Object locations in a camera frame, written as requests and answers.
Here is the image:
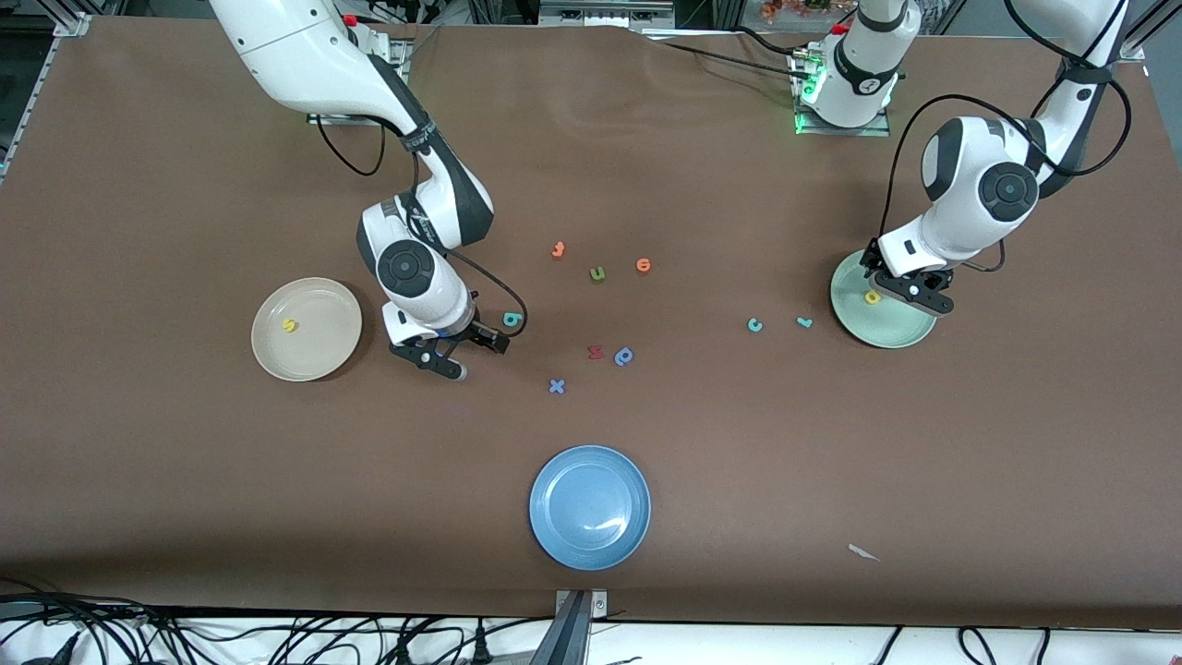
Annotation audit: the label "beige round plate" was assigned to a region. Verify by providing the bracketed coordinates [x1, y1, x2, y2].
[250, 277, 364, 383]

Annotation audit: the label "tangle of black cables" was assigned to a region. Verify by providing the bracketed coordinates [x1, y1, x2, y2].
[0, 577, 518, 665]

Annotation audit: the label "orange artificial flowers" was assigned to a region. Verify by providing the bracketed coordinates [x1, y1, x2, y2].
[762, 0, 837, 24]

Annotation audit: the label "grey metal box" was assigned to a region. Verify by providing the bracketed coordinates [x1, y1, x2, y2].
[538, 0, 676, 29]

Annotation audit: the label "brown table cover sheet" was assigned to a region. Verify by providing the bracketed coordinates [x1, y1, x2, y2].
[0, 17, 1182, 629]

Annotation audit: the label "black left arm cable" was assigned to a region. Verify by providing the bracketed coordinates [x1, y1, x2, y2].
[877, 0, 1134, 273]

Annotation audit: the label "black cable to arm base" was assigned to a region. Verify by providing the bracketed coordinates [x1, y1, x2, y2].
[642, 26, 814, 79]

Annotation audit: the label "aluminium frame profile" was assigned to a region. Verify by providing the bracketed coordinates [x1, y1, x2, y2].
[1113, 0, 1182, 64]
[0, 11, 93, 181]

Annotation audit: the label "metal camera pole bracket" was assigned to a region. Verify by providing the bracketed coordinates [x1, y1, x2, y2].
[531, 588, 610, 665]

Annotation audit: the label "blue round plate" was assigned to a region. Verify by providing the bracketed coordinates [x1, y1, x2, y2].
[528, 445, 652, 572]

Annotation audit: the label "green round plate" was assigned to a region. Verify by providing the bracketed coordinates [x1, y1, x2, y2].
[829, 248, 940, 350]

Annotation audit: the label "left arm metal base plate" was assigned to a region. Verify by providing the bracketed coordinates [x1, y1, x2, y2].
[792, 51, 892, 138]

